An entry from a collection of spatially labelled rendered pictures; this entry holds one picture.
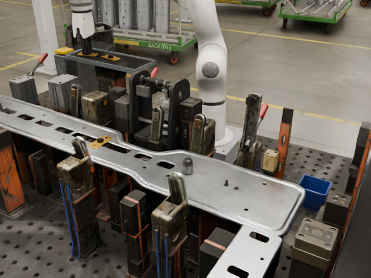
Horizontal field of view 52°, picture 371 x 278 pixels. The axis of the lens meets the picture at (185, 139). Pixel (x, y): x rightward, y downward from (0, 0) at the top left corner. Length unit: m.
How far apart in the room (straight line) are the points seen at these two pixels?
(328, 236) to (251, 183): 0.30
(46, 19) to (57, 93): 3.54
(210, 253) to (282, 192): 0.29
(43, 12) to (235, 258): 4.45
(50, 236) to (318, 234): 0.91
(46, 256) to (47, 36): 3.98
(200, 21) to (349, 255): 0.98
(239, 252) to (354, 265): 0.23
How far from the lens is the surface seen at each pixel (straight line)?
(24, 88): 1.77
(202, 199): 1.02
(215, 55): 1.48
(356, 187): 1.12
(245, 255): 0.88
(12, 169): 1.49
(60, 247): 1.38
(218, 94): 1.58
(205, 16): 1.49
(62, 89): 1.54
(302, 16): 7.19
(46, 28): 5.07
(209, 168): 1.14
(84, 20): 1.61
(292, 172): 1.72
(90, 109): 1.45
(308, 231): 0.88
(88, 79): 4.18
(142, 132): 1.41
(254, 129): 1.12
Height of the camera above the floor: 1.63
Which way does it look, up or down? 29 degrees down
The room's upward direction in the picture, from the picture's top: straight up
